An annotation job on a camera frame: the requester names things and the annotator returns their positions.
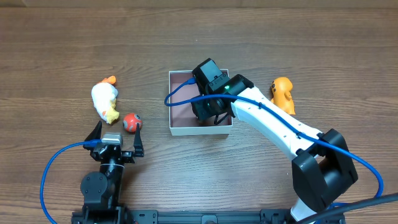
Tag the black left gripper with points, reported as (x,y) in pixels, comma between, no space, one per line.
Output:
(125,154)

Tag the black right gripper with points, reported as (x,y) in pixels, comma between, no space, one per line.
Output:
(202,112)

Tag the red and grey ball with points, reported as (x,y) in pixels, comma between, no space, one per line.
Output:
(132,122)

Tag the white and yellow chick plush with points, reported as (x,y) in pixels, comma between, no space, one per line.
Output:
(104,96)

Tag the orange dog figurine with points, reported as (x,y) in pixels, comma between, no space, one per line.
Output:
(281,89)

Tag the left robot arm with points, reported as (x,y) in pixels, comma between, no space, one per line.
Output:
(102,189)

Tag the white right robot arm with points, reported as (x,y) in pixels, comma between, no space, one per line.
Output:
(321,167)

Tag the white box with pink inside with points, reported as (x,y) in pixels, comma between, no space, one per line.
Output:
(182,120)

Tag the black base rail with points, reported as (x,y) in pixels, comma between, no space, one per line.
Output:
(265,216)

